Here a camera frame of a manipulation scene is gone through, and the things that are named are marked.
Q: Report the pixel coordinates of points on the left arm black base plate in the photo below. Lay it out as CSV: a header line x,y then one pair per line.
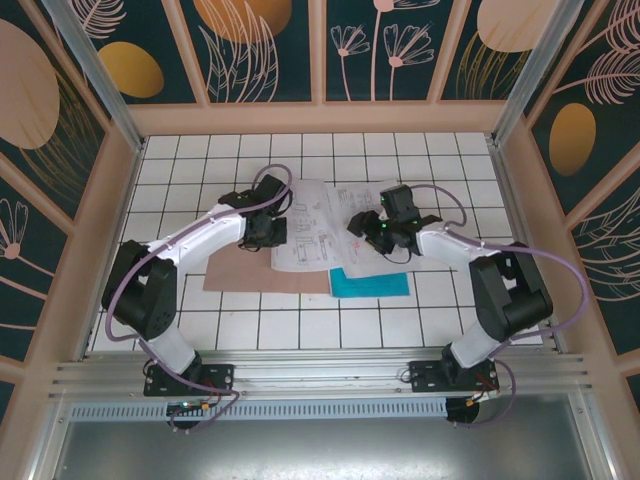
x,y
215,377

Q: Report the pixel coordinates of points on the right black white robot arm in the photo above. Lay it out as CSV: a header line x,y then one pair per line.
x,y
510,300

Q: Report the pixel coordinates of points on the aluminium front rail frame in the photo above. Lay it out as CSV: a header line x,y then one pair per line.
x,y
320,372

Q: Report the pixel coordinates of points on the small circuit board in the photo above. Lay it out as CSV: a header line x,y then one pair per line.
x,y
187,406

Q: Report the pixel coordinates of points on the brown paper folder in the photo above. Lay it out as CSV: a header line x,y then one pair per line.
x,y
240,275

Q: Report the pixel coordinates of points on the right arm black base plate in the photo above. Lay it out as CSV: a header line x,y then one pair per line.
x,y
425,377

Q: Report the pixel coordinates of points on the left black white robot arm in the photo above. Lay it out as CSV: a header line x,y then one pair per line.
x,y
145,290

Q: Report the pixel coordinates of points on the grey metal sheet tray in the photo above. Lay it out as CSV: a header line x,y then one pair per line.
x,y
320,450

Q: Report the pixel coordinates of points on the teal paper sheet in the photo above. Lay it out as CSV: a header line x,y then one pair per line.
x,y
375,285

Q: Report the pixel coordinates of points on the aluminium side rail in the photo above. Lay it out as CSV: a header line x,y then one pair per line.
x,y
127,190
506,190

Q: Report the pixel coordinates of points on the aluminium corner post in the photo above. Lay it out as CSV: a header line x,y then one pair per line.
x,y
100,75
528,75

